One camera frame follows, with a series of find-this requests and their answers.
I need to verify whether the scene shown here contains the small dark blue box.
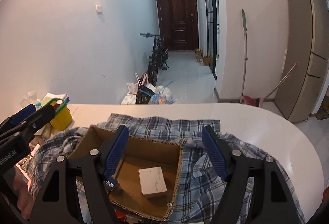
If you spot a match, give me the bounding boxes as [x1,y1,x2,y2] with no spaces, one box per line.
[104,177,122,193]

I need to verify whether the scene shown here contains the black garbage bag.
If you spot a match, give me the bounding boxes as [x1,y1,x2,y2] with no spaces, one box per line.
[136,85,154,105]

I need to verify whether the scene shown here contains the black framed glass door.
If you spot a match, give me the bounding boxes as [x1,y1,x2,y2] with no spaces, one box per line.
[205,0,218,80]

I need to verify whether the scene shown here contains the black bicycle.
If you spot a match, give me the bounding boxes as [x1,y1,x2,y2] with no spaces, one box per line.
[139,33,169,86]

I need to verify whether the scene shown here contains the white light switch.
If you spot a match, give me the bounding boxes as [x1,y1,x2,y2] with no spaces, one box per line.
[95,5,102,15]

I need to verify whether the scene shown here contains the green handled mop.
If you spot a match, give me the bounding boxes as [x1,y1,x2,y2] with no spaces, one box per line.
[239,9,248,104]

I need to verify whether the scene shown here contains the white shopping bag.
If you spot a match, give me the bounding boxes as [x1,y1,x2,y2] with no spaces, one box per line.
[121,83,138,105]

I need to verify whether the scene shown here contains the beige refrigerator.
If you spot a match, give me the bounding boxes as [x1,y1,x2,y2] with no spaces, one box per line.
[274,0,328,123]

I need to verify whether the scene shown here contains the dark red entrance door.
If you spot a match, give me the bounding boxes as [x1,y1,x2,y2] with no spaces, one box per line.
[157,0,198,51]

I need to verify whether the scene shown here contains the pink broom and dustpan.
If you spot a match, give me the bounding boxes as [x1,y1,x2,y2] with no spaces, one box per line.
[240,63,297,108]

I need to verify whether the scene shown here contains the brown boxes by door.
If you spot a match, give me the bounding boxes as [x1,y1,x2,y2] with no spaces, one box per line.
[195,49,211,66]

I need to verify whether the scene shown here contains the open cardboard box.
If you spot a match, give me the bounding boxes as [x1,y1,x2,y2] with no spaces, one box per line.
[67,124,183,222]

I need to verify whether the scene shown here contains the small white box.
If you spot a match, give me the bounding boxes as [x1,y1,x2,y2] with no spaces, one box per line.
[138,167,167,198]

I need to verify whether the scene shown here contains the blue plaid shirt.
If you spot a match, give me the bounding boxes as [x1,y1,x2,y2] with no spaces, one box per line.
[26,114,305,223]

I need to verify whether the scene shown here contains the person's left hand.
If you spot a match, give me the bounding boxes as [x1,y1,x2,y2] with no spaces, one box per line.
[12,166,34,220]

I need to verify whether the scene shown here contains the yellow bin with green rim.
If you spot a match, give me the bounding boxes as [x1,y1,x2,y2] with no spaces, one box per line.
[49,98,73,131]

